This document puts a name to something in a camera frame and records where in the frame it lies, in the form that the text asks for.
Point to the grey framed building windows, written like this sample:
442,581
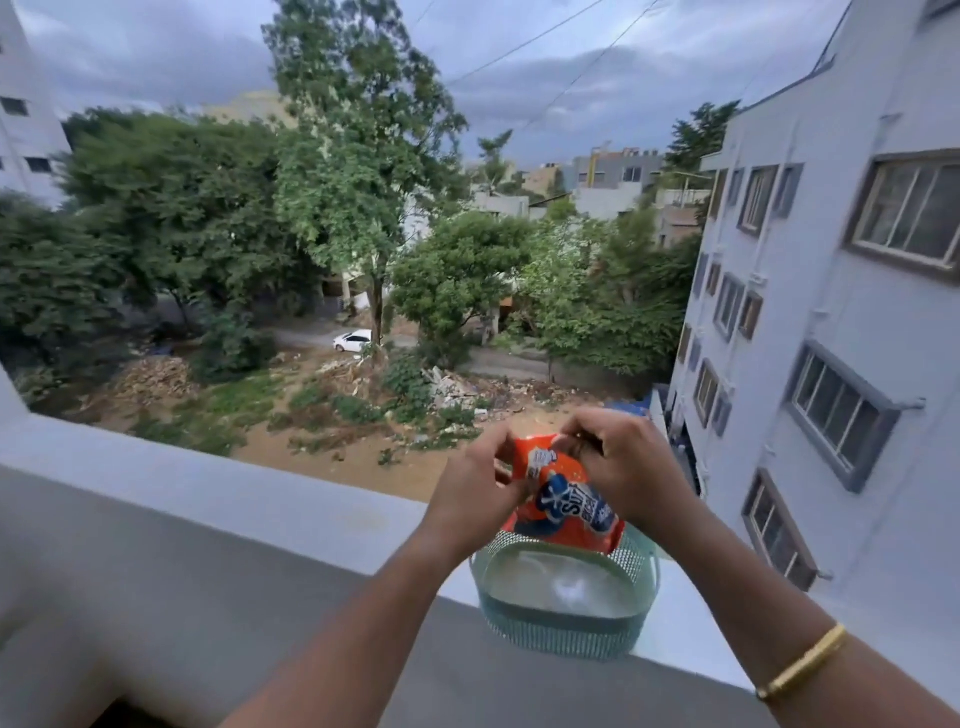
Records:
840,412

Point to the tall slender green tree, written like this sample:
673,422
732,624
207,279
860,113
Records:
360,135

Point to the distant dark tree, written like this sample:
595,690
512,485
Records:
701,135

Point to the pile of grey rubble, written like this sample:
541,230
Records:
454,390

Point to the pile of brown debris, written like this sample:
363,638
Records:
154,379

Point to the white car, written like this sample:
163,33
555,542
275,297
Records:
352,342

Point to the gold bangle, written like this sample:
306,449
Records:
806,660

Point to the tall white apartment building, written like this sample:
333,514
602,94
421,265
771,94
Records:
840,300

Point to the person's left hand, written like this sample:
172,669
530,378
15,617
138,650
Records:
469,502

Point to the distant beige building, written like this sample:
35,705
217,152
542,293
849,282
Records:
251,109

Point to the dark shaded tree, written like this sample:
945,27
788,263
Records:
52,285

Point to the light green leafy tree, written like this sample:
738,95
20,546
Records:
600,300

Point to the person's left forearm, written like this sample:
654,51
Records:
352,645

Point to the teal plastic basket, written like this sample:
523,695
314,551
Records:
570,637

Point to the person's left thumb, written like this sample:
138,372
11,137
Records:
517,491

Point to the person's right fingers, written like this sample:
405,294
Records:
583,435

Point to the round bushy green tree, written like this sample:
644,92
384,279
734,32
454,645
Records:
457,274

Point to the broad dark green tree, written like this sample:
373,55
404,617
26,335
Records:
180,202

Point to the orange detergent packet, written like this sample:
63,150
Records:
564,495

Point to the blue tarp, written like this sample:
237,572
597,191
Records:
630,407

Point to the distant grey building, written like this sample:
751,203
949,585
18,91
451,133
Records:
619,184

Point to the white building with dark windows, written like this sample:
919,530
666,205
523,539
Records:
26,135

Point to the person's right hand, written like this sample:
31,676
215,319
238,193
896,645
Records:
645,472

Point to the person's right forearm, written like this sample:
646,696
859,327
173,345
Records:
772,622

